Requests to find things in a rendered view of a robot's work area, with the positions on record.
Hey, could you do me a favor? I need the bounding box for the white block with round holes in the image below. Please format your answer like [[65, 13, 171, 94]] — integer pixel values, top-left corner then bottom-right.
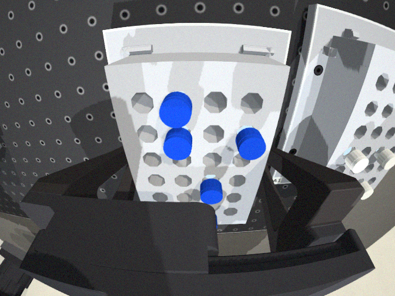
[[297, 36, 395, 189], [104, 52, 290, 224]]

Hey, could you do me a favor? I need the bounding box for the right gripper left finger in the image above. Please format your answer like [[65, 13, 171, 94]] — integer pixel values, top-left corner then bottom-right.
[[30, 146, 136, 201]]

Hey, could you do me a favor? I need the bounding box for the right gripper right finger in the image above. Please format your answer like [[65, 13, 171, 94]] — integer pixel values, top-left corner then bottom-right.
[[259, 146, 365, 252]]

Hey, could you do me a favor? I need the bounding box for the white square plate with slots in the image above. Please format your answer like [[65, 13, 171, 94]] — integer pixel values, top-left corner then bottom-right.
[[277, 4, 395, 156]]

